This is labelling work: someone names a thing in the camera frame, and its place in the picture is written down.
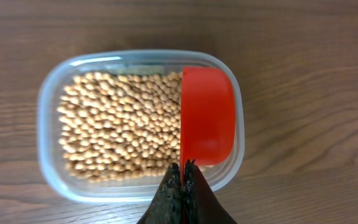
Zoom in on soybeans in container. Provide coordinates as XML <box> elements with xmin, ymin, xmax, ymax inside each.
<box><xmin>57</xmin><ymin>72</ymin><xmax>183</xmax><ymax>182</ymax></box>

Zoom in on clear plastic container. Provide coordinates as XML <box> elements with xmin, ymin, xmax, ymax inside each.
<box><xmin>37</xmin><ymin>49</ymin><xmax>246</xmax><ymax>203</ymax></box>

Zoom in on red plastic measuring scoop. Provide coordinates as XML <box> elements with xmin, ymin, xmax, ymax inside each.
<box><xmin>180</xmin><ymin>67</ymin><xmax>236</xmax><ymax>186</ymax></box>

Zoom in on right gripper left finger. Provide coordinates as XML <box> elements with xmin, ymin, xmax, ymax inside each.
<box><xmin>137</xmin><ymin>163</ymin><xmax>183</xmax><ymax>224</ymax></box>

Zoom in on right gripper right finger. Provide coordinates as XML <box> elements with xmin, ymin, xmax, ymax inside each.
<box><xmin>183</xmin><ymin>160</ymin><xmax>237</xmax><ymax>224</ymax></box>

